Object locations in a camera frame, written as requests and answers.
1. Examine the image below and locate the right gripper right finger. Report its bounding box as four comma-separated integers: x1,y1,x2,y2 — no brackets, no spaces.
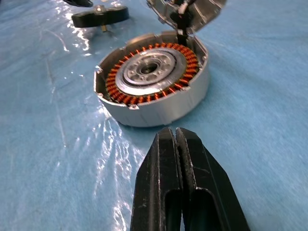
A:
175,127,252,231

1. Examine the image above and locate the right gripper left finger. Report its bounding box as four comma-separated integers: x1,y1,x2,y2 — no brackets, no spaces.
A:
129,127,183,231

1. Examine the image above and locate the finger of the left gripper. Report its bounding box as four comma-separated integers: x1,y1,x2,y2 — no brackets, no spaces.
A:
64,0,94,7

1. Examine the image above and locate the black round disc part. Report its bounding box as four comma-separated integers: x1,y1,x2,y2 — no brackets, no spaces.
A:
71,4,130,33

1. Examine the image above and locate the grey round metal part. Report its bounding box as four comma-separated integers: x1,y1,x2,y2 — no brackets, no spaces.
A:
92,30,210,128

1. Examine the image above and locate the grey round motor cover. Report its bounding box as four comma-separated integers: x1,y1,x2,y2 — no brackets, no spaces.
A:
146,0,228,33

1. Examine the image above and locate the blue plastic table cover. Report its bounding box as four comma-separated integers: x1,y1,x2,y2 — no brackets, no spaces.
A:
0,0,308,231

